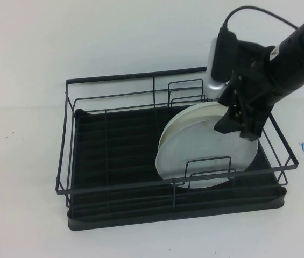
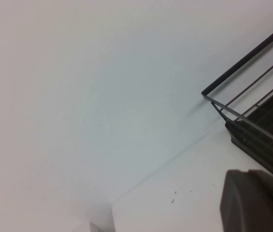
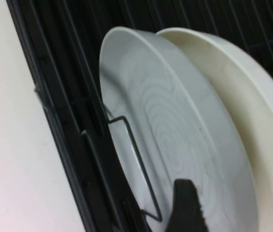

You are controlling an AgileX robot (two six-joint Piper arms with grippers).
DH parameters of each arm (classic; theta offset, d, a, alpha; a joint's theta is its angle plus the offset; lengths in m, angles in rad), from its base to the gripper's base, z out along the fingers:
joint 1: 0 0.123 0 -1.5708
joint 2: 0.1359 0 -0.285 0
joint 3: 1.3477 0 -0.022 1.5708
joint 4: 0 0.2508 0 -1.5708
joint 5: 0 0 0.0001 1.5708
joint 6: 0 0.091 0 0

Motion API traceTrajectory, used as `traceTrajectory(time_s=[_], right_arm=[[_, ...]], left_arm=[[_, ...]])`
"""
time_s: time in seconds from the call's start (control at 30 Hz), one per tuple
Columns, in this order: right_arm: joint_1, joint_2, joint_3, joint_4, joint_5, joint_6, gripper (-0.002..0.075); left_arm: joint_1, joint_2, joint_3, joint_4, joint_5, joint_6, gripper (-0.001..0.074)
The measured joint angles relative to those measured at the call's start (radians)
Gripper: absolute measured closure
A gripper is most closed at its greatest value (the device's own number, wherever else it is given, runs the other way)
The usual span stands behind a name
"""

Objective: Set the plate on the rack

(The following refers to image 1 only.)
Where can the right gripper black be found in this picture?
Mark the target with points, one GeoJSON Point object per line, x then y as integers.
{"type": "Point", "coordinates": [254, 80]}

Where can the grey round plate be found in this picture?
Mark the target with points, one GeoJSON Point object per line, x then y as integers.
{"type": "Point", "coordinates": [208, 150]}

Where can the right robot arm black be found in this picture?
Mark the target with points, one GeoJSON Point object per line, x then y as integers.
{"type": "Point", "coordinates": [302, 40]}

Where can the white round plate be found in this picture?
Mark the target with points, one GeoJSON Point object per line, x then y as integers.
{"type": "Point", "coordinates": [184, 114]}

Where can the black plastic drip tray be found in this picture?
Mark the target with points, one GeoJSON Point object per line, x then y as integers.
{"type": "Point", "coordinates": [168, 225]}

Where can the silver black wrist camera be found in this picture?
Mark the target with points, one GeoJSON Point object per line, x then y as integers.
{"type": "Point", "coordinates": [219, 64]}

